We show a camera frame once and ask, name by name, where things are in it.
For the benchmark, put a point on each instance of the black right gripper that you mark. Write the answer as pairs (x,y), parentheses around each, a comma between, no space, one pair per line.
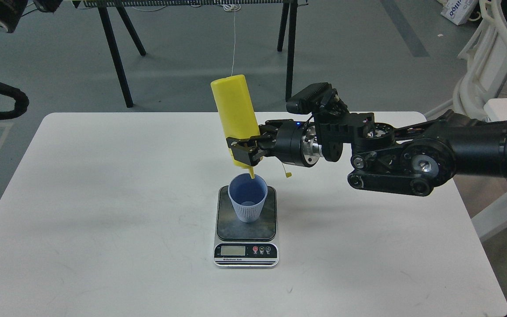
(291,142)

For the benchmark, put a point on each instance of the yellow squeeze seasoning bottle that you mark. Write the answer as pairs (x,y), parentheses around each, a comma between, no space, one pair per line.
(234,106)

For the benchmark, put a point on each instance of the blue ribbed plastic cup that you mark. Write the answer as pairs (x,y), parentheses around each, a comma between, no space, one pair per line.
(248,196)

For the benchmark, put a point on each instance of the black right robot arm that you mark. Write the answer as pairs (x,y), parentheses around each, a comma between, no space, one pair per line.
(411,160)

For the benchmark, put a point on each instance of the digital kitchen scale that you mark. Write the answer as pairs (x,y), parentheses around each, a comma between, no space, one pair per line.
(238,244)

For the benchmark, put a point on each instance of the white printed box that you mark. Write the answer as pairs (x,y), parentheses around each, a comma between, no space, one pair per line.
(458,11)

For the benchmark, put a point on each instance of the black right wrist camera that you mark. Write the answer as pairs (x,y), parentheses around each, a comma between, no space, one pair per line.
(315,99)

